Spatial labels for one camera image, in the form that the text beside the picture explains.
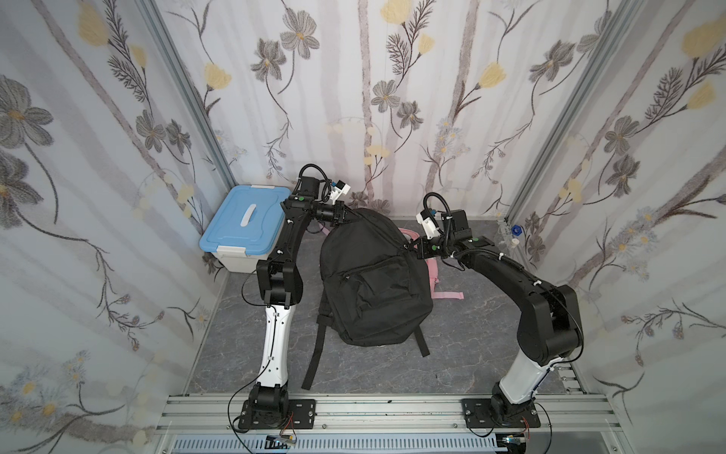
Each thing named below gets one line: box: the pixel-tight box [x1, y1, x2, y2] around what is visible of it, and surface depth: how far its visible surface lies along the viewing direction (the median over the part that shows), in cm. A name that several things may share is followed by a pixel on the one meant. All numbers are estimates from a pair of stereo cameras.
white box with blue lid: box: [198, 184, 293, 274], surface depth 97 cm
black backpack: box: [302, 208, 434, 391], surface depth 88 cm
